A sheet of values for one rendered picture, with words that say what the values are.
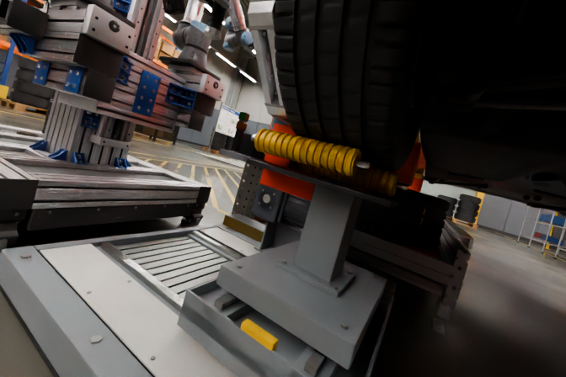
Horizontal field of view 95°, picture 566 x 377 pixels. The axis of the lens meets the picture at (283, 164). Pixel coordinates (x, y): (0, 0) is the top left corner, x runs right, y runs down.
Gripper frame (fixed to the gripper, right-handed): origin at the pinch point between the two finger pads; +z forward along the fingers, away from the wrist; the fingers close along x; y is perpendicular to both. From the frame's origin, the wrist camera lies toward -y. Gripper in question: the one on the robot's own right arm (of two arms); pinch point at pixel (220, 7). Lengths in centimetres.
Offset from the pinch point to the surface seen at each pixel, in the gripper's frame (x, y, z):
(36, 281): 7, -75, -21
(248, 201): 24, -63, 73
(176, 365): -30, -75, -13
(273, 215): -12, -56, 39
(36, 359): -6, -83, -24
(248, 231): 8, -73, 57
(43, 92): 694, -35, 180
